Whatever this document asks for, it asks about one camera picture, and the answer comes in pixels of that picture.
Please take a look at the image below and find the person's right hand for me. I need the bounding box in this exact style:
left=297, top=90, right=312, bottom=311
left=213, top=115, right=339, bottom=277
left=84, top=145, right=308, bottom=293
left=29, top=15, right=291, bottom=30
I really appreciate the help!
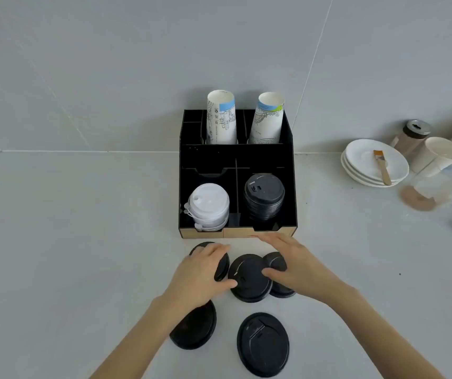
left=258, top=234, right=354, bottom=307

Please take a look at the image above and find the person's left hand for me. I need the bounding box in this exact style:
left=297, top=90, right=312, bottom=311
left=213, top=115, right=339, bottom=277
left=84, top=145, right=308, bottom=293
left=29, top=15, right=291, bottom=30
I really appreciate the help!
left=164, top=243, right=238, bottom=313

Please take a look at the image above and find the black single cup lid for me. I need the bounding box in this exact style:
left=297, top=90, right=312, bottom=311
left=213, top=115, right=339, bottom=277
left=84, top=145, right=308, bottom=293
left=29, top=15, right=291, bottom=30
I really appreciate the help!
left=188, top=241, right=231, bottom=283
left=228, top=254, right=273, bottom=304
left=237, top=312, right=291, bottom=378
left=262, top=252, right=298, bottom=299
left=169, top=299, right=217, bottom=351

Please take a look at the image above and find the person's right forearm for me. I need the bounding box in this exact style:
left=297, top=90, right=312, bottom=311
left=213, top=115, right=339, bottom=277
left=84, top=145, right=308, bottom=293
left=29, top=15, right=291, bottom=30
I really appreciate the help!
left=328, top=286, right=445, bottom=379

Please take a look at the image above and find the person's left forearm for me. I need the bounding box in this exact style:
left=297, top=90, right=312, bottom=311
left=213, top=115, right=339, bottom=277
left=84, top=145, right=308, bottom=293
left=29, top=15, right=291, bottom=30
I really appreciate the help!
left=89, top=294, right=196, bottom=379

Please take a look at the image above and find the stack of black cup lids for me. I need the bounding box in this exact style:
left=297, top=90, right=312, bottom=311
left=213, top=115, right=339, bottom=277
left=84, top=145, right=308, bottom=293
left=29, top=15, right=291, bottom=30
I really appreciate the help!
left=243, top=173, right=286, bottom=222

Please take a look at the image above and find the stack of white cup lids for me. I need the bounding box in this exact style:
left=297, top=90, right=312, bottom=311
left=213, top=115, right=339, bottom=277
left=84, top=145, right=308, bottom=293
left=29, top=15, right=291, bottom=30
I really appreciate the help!
left=183, top=183, right=231, bottom=233

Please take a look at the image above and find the white plate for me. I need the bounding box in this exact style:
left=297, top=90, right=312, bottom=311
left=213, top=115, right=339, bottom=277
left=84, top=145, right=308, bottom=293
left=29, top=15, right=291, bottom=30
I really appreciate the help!
left=341, top=157, right=404, bottom=188
left=345, top=139, right=410, bottom=181
left=341, top=152, right=408, bottom=185

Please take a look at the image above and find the black compartment organizer box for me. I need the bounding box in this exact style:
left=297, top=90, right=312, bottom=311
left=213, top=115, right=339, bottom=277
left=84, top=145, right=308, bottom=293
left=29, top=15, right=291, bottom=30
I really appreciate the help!
left=178, top=109, right=298, bottom=239

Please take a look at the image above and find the stack of blue-green print cups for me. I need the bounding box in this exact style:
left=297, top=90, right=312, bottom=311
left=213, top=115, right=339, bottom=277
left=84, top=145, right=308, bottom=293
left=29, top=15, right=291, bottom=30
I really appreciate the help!
left=248, top=92, right=285, bottom=145

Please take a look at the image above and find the stack of line-drawing paper cups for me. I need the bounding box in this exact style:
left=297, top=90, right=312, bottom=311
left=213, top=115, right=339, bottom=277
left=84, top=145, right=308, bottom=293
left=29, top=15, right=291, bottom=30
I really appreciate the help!
left=205, top=90, right=238, bottom=145

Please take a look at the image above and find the clear cup with brown base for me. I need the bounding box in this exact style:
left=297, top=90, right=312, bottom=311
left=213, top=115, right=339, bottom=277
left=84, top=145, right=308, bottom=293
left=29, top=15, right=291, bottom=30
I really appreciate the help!
left=400, top=169, right=452, bottom=212

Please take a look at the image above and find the brown powder jar metal lid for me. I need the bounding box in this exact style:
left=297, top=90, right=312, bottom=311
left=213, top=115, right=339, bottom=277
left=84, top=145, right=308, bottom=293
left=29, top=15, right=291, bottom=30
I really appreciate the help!
left=391, top=120, right=432, bottom=158

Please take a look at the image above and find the wooden handle brush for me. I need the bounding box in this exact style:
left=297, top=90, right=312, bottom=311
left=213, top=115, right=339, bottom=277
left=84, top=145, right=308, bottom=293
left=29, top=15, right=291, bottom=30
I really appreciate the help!
left=373, top=150, right=393, bottom=186

